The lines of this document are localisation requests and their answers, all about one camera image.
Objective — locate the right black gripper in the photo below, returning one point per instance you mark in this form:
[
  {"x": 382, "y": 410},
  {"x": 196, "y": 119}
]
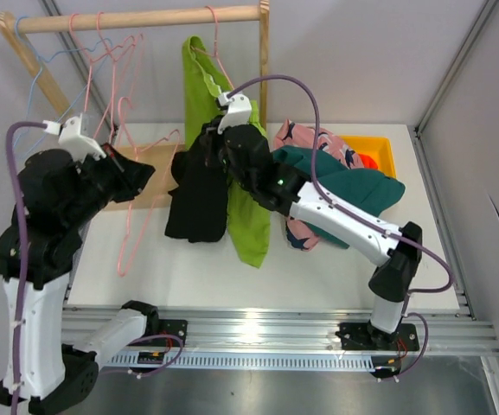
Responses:
[{"x": 209, "y": 144}]

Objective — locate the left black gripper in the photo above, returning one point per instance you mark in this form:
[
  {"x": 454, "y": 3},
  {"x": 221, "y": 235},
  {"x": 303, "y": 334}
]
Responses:
[{"x": 133, "y": 175}]

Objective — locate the black shorts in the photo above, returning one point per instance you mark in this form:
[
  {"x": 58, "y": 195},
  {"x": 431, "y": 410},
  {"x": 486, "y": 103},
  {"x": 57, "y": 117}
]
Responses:
[{"x": 198, "y": 208}]

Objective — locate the pink hanger of teal shorts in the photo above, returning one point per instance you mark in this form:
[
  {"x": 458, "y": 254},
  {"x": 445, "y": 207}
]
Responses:
[{"x": 120, "y": 56}]

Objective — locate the pink patterned shorts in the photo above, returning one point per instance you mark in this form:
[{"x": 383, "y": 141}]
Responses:
[{"x": 293, "y": 144}]

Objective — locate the pink hanger of patterned shorts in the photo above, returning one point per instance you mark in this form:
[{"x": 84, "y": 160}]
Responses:
[{"x": 95, "y": 56}]

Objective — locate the orange shorts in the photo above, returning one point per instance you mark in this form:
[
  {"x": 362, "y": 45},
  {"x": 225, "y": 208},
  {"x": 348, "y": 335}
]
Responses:
[{"x": 368, "y": 162}]

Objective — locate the dark teal shorts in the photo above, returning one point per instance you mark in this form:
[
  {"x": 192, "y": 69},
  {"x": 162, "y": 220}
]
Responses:
[{"x": 368, "y": 189}]

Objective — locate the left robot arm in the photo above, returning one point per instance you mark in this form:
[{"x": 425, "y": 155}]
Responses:
[{"x": 58, "y": 197}]

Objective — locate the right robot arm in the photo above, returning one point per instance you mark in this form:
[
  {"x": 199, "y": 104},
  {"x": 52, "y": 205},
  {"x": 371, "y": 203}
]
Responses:
[{"x": 279, "y": 187}]

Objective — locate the lime green shorts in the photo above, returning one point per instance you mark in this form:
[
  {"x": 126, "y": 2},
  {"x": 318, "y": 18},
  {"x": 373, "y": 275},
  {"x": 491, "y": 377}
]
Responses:
[{"x": 248, "y": 223}]

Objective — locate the pink hanger of green shorts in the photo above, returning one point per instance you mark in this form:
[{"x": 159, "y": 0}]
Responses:
[{"x": 216, "y": 51}]

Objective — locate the wooden clothes rack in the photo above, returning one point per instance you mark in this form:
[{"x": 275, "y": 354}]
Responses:
[{"x": 14, "y": 31}]

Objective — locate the yellow plastic tray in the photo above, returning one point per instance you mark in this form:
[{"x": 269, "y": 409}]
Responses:
[{"x": 379, "y": 148}]

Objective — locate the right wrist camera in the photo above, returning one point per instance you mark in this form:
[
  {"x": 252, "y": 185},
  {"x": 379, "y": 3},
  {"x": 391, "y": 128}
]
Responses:
[{"x": 237, "y": 109}]

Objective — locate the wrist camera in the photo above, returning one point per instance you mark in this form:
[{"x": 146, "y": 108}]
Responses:
[
  {"x": 75, "y": 136},
  {"x": 237, "y": 109}
]

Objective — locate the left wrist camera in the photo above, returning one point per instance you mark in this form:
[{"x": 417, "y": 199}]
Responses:
[{"x": 75, "y": 136}]

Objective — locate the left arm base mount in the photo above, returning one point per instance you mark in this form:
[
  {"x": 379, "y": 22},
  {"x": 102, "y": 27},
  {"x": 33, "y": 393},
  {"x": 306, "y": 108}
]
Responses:
[{"x": 175, "y": 327}]

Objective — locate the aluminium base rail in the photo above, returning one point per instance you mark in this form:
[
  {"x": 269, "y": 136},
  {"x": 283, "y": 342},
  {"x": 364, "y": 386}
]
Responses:
[{"x": 306, "y": 341}]

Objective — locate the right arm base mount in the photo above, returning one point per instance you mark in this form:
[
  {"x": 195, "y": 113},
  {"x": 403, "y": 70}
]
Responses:
[{"x": 362, "y": 336}]

